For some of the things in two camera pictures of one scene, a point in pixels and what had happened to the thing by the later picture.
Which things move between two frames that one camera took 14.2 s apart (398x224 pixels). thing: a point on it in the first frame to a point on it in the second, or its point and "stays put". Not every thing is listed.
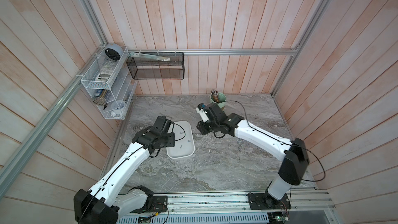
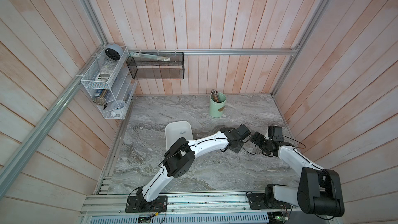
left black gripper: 171,140 to 238,148
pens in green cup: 214,95 stays put
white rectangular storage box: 184,144 stays put
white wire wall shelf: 111,83 stays put
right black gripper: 201,126 to 257,140
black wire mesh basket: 144,68 stays put
